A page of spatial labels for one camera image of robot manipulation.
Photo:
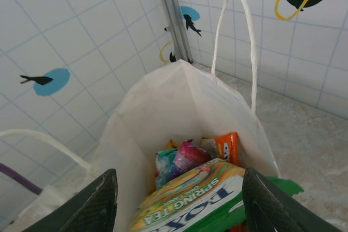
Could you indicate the white animal-print paper bag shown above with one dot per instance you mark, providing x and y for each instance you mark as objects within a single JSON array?
[{"x": 168, "y": 107}]

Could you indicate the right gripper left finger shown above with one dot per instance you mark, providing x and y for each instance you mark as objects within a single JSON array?
[{"x": 89, "y": 204}]

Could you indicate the large orange candy bag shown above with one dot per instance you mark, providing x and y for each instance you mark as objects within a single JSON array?
[{"x": 228, "y": 147}]

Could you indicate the pink and blue candy bag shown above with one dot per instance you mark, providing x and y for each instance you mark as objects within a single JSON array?
[{"x": 163, "y": 164}]

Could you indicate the yellow snack pouch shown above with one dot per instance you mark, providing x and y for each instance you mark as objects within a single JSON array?
[{"x": 171, "y": 145}]

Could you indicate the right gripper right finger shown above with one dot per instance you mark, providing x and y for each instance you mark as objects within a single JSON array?
[{"x": 269, "y": 207}]

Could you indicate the dolphin sticker with blue circle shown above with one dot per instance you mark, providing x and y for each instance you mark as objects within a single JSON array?
[{"x": 190, "y": 18}]

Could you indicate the aluminium frame post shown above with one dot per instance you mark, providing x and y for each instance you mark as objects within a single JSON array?
[{"x": 175, "y": 17}]

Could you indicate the green Fox's candy bag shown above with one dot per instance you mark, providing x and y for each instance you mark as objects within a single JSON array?
[{"x": 190, "y": 196}]

